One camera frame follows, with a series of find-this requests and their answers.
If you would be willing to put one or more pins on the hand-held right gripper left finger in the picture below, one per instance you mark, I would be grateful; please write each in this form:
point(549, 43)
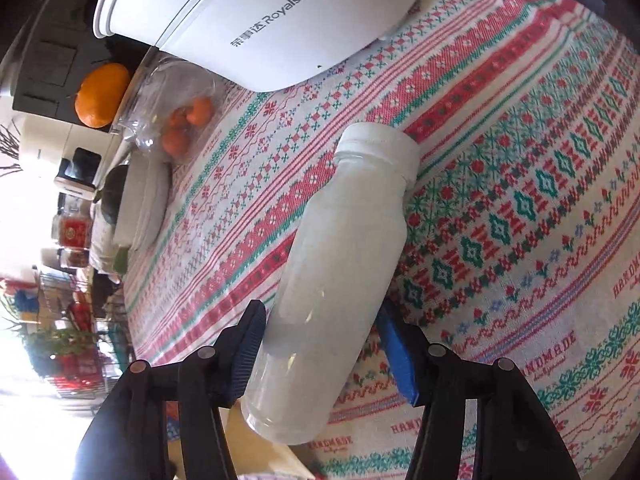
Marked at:
point(248, 350)

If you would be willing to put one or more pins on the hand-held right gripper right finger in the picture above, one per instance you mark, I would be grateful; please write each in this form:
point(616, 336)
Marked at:
point(400, 355)

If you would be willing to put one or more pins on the white plastic bottle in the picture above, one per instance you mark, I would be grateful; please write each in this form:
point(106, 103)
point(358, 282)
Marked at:
point(340, 260)

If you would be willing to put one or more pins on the small green fruit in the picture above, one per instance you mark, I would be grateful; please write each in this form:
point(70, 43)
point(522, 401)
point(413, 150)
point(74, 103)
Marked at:
point(121, 259)

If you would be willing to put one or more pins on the white deep plate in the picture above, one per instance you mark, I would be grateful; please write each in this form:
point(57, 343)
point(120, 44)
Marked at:
point(159, 200)

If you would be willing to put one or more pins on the white bowl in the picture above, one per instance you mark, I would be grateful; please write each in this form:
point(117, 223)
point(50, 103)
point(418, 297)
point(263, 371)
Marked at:
point(127, 220)

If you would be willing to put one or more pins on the floral cream cloth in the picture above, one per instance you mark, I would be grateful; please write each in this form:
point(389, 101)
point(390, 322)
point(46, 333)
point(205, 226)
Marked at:
point(102, 245)

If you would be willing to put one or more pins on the red label jar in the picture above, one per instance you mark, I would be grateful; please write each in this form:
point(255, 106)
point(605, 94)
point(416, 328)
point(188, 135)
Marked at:
point(72, 230)
point(75, 258)

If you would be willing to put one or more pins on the patterned woven tablecloth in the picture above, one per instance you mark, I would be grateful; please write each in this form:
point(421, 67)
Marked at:
point(500, 185)

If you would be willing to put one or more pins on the dark green avocado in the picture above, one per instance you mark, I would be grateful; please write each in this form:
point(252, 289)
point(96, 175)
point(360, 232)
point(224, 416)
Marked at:
point(112, 192)

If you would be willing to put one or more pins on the small tangerine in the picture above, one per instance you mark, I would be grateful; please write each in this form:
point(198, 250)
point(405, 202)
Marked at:
point(176, 142)
point(179, 118)
point(201, 111)

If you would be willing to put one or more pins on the white air fryer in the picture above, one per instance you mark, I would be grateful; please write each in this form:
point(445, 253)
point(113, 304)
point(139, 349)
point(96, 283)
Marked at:
point(82, 162)

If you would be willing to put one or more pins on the clear plastic fruit bag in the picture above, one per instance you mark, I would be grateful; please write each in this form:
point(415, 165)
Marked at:
point(150, 90)

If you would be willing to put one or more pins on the large orange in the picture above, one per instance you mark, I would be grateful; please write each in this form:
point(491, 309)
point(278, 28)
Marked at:
point(102, 95)

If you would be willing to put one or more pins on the white kitchen appliance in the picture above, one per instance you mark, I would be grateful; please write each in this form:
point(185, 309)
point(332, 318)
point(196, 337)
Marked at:
point(250, 10)

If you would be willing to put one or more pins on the black microwave oven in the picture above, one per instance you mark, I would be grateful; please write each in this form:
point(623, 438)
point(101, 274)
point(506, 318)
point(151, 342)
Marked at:
point(60, 60)

